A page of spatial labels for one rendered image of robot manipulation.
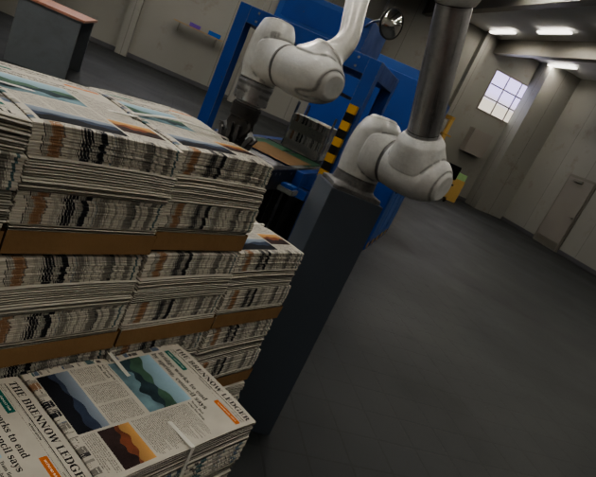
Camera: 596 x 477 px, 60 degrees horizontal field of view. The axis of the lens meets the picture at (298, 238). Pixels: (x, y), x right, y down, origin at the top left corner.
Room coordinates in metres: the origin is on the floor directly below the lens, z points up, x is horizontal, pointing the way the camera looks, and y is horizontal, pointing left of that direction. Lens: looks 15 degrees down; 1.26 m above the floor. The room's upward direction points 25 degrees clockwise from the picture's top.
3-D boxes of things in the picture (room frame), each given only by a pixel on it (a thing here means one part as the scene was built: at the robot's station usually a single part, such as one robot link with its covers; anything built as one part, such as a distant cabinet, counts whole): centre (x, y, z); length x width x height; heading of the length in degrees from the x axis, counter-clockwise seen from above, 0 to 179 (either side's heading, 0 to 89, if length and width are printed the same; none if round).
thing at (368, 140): (1.83, -0.10, 1.17); 0.18 x 0.16 x 0.22; 52
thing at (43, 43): (7.41, 4.33, 0.42); 1.58 x 0.81 x 0.84; 22
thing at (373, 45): (3.53, 0.36, 1.65); 0.60 x 0.45 x 0.20; 77
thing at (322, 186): (1.84, -0.09, 0.50); 0.20 x 0.20 x 1.00; 19
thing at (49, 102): (0.94, 0.49, 0.95); 0.38 x 0.29 x 0.23; 57
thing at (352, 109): (3.08, 0.02, 1.05); 0.05 x 0.05 x 0.45; 77
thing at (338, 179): (1.86, -0.09, 1.03); 0.22 x 0.18 x 0.06; 19
